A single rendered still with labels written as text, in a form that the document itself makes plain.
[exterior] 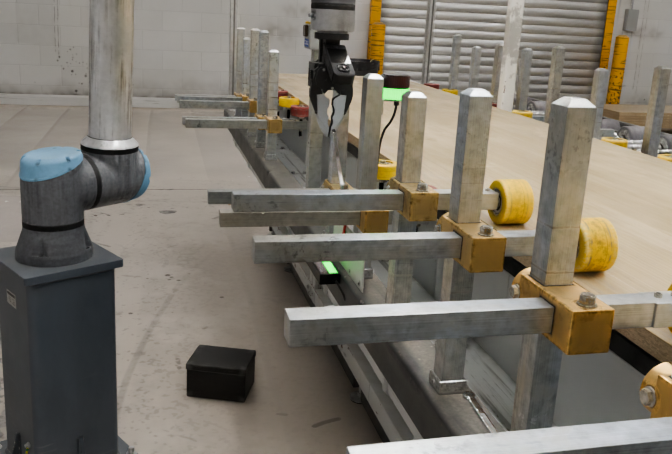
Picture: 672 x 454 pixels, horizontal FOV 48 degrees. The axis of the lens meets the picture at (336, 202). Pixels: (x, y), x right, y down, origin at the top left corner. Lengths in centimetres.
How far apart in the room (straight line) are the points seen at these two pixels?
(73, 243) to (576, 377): 127
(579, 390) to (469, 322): 48
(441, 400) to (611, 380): 25
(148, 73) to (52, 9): 124
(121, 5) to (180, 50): 720
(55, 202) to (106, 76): 34
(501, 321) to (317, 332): 20
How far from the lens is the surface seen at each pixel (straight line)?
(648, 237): 142
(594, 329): 84
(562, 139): 84
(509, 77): 313
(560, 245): 87
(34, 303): 197
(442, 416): 114
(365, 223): 151
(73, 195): 198
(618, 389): 117
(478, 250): 103
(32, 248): 200
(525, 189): 135
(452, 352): 116
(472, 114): 106
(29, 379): 207
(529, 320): 84
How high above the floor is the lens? 126
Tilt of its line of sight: 14 degrees down
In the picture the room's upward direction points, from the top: 3 degrees clockwise
